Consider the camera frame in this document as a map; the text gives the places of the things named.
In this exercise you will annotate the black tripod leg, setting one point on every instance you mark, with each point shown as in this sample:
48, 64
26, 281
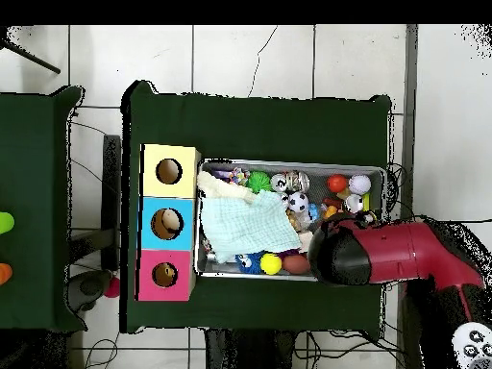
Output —
34, 60

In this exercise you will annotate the white baseball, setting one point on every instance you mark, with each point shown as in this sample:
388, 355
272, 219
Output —
359, 184

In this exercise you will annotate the wooden box with three holes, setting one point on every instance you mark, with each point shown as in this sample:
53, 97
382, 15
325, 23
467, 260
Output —
169, 153

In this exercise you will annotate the lime green toy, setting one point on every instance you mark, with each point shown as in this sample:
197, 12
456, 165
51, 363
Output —
4, 223

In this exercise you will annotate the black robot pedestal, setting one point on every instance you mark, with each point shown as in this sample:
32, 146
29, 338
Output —
246, 349

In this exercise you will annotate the green spiky ball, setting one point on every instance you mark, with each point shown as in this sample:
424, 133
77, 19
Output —
259, 180

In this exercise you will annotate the brown toy football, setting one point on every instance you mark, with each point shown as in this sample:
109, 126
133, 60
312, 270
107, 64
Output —
295, 264

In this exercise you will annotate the clear mesh bin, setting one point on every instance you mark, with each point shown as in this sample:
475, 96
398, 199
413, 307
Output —
238, 273

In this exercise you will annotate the yellow smiley ball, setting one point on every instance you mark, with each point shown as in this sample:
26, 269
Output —
271, 263

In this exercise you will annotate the cream waffle cloth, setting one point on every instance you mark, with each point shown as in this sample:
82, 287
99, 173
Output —
219, 187

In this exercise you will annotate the yellow duck toy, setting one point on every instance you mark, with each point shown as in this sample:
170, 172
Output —
166, 273

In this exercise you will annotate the small soccer ball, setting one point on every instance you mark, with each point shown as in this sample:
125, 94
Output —
298, 201

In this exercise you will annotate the orange toy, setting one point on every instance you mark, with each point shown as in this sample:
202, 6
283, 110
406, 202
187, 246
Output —
4, 273

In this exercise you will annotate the mint green cloth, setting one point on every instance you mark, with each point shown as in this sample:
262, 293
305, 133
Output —
246, 226

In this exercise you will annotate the orange ball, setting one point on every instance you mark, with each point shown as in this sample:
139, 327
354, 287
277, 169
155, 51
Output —
337, 183

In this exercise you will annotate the dark green table cloth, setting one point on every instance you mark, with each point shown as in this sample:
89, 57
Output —
34, 192
261, 127

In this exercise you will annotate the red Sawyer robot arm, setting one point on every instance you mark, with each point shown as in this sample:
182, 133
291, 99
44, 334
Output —
399, 250

